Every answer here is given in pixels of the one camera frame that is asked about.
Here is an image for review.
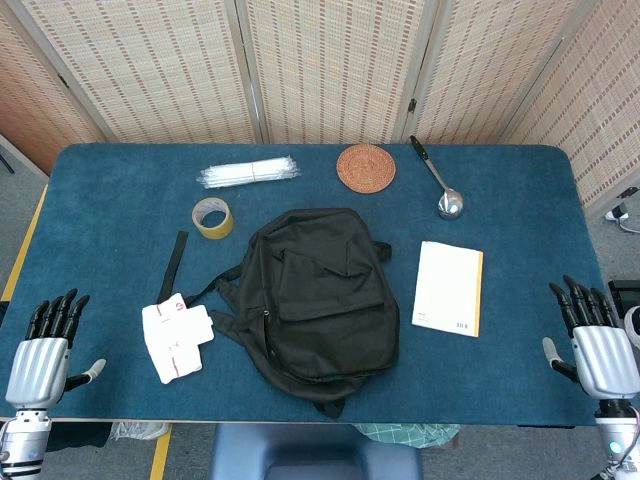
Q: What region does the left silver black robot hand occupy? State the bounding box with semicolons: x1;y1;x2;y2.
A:
4;288;107;409

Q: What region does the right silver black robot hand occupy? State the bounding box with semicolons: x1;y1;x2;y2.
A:
542;274;640;401

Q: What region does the white book yellow spine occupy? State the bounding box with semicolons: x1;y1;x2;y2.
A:
411;240;485;339

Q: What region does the black fabric backpack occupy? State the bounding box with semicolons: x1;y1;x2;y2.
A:
183;207;401;420

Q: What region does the black box on floor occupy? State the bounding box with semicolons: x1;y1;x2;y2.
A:
607;279;640;317

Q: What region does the white plastic bag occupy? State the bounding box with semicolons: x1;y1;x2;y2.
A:
108;421;171;442

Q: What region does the green checked cloth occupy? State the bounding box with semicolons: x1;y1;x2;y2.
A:
351;423;461;451

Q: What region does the yellow packing tape roll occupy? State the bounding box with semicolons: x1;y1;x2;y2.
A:
191;196;235;240

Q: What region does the blue padded chair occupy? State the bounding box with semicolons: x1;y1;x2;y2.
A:
209;423;424;480

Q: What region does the bundle of clear straws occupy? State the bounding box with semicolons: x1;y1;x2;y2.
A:
198;155;303;190

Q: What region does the round woven rattan coaster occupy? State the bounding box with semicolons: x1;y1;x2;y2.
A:
335;143;397;194

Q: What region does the bamboo folding screen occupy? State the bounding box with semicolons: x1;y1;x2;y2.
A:
0;0;640;211

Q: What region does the flat black strap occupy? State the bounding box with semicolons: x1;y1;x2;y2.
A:
156;230;190;305

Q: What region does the steel ladle black handle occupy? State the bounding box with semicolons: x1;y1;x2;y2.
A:
409;134;465;221

